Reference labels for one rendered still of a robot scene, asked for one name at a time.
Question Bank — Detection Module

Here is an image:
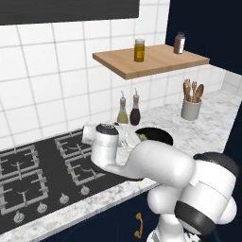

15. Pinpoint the navy cabinet side panel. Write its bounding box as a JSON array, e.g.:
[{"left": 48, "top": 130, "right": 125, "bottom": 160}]
[{"left": 222, "top": 101, "right": 242, "bottom": 164}]

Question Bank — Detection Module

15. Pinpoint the silver hob knob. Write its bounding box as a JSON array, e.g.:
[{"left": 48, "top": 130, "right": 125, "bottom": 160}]
[
  {"left": 12, "top": 210, "right": 26, "bottom": 224},
  {"left": 59, "top": 192, "right": 71, "bottom": 205},
  {"left": 79, "top": 184, "right": 91, "bottom": 197},
  {"left": 36, "top": 201, "right": 49, "bottom": 215}
]

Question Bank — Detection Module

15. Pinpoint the wooden spatula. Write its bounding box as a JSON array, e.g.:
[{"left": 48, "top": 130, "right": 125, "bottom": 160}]
[{"left": 182, "top": 78, "right": 192, "bottom": 103}]

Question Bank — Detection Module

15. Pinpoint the wooden spoon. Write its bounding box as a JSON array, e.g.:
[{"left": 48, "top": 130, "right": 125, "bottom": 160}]
[{"left": 193, "top": 83, "right": 205, "bottom": 104}]

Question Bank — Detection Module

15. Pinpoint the gold cupboard handle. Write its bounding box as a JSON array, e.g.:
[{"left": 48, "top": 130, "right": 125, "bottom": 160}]
[{"left": 133, "top": 212, "right": 145, "bottom": 239}]

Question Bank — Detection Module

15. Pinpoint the black gas hob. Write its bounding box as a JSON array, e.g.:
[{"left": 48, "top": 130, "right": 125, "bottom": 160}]
[{"left": 0, "top": 127, "right": 144, "bottom": 236}]

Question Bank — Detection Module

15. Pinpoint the black range hood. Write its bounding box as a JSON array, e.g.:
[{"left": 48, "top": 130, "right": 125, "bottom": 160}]
[{"left": 0, "top": 0, "right": 141, "bottom": 26}]

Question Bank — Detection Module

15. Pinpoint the brown spice jar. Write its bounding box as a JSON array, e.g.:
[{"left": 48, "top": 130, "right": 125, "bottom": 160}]
[{"left": 173, "top": 31, "right": 187, "bottom": 55}]

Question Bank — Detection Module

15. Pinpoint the grey utensil pot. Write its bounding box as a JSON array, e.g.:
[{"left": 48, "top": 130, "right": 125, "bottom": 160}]
[{"left": 180, "top": 97, "right": 203, "bottom": 122}]

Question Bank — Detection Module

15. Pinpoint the wooden wall shelf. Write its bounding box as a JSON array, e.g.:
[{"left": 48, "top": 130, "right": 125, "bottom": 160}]
[{"left": 92, "top": 43, "right": 211, "bottom": 80}]

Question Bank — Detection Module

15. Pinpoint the navy tall cabinet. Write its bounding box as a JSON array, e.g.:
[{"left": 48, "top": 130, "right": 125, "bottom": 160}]
[{"left": 165, "top": 0, "right": 242, "bottom": 76}]

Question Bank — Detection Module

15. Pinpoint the yellow spice jar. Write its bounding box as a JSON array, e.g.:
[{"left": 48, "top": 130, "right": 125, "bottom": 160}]
[{"left": 133, "top": 38, "right": 147, "bottom": 63}]

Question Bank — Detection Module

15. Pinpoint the wooden fork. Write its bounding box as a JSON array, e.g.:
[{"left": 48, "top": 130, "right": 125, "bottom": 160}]
[{"left": 191, "top": 80, "right": 198, "bottom": 103}]

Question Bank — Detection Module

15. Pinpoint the olive oil bottle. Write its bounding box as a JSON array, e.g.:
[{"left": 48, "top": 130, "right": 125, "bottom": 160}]
[{"left": 116, "top": 90, "right": 130, "bottom": 125}]

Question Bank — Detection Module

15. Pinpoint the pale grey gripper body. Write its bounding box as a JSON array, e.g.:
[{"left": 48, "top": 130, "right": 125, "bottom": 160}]
[{"left": 116, "top": 123, "right": 142, "bottom": 153}]

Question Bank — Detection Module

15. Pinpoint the navy cupboard door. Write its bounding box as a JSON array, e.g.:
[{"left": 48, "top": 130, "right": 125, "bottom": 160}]
[{"left": 41, "top": 188, "right": 164, "bottom": 242}]

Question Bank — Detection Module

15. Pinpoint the dark vinegar bottle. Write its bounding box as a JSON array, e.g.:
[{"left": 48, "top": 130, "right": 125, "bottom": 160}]
[{"left": 129, "top": 87, "right": 142, "bottom": 127}]

